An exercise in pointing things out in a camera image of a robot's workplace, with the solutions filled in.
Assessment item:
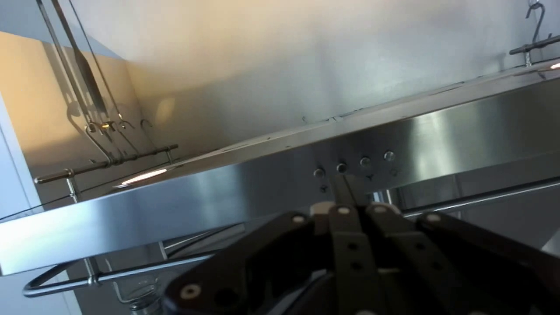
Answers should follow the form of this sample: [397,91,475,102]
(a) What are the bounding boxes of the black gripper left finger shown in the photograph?
[162,172,388,315]

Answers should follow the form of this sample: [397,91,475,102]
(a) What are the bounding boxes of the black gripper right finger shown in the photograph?
[348,172,560,315]

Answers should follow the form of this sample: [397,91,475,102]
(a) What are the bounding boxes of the stainless steel range hood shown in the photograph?
[0,55,560,280]

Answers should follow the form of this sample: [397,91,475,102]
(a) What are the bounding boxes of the steel hanging hook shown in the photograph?
[507,2,560,58]

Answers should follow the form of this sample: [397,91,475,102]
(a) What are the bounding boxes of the steel utensil hanging bar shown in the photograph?
[31,144,180,188]

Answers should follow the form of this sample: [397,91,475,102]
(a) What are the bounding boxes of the hanging kitchen utensils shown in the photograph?
[33,0,148,165]

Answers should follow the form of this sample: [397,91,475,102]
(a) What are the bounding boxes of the white wall cabinet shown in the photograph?
[0,95,45,221]

